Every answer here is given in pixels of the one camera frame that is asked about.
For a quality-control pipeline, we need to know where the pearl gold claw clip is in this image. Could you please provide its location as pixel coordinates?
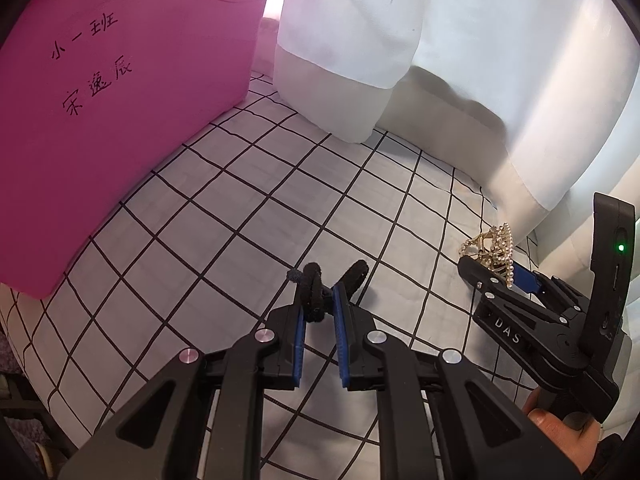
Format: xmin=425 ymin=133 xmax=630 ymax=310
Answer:
xmin=459 ymin=223 xmax=514 ymax=288

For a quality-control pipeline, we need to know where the white curtain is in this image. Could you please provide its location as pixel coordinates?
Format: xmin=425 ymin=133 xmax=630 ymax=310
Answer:
xmin=255 ymin=0 xmax=639 ymax=280

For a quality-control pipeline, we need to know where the person's right hand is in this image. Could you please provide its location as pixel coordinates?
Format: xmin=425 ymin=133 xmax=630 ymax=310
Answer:
xmin=523 ymin=388 xmax=601 ymax=474

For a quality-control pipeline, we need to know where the black grid white tablecloth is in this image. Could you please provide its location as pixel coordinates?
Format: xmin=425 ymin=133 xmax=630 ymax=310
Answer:
xmin=0 ymin=69 xmax=551 ymax=480

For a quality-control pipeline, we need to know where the pink plastic bin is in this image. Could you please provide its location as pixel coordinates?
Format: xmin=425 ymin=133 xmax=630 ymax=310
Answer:
xmin=1 ymin=0 xmax=267 ymax=298

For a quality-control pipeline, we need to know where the black knotted hair tie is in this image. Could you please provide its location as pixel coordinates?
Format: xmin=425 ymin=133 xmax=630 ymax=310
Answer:
xmin=286 ymin=258 xmax=370 ymax=325

